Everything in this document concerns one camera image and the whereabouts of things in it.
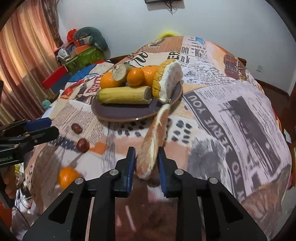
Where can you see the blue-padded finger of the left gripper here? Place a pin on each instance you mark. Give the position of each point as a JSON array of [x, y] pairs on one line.
[[39, 124]]

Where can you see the mandarin on plate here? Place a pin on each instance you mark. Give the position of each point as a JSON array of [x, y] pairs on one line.
[[149, 72], [107, 81]]

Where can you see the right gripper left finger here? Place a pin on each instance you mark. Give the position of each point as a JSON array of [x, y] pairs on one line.
[[86, 209]]

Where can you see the red flat box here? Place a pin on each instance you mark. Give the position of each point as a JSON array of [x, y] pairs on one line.
[[54, 77]]

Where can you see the pomelo wedge with rind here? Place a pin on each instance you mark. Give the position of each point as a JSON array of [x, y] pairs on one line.
[[168, 74]]

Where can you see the left mandarin on plate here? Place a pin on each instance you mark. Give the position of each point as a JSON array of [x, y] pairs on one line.
[[107, 81]]

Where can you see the newspaper print tablecloth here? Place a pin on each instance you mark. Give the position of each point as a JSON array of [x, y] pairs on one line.
[[223, 126]]

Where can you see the dark purple plate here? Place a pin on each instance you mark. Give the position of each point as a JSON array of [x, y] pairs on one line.
[[125, 112]]

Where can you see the wall socket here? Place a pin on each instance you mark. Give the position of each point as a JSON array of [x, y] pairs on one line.
[[259, 68]]

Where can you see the back mandarin on plate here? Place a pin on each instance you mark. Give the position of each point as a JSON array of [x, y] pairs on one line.
[[149, 72]]

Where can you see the orange box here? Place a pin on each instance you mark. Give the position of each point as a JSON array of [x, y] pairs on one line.
[[80, 49]]

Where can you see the dark red jujube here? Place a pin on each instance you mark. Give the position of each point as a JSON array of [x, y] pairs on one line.
[[82, 145], [76, 128]]

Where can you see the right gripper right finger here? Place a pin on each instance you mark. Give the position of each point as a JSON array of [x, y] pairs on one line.
[[206, 209]]

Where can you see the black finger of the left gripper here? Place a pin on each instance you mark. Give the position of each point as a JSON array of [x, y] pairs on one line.
[[44, 135]]

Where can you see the left hand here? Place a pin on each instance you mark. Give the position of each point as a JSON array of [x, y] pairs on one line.
[[10, 182]]

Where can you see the mandarin orange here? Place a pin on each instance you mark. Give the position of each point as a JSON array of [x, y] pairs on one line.
[[66, 176], [135, 77]]

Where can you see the teal small toy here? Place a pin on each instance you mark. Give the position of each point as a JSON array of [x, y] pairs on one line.
[[46, 104]]

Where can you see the green patterned gift box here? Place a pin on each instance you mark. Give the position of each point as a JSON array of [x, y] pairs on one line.
[[87, 57]]

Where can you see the pink orange curtain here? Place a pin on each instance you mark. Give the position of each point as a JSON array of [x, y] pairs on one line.
[[28, 42]]

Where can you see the peeled pomelo segment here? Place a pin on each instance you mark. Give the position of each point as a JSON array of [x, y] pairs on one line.
[[155, 138]]

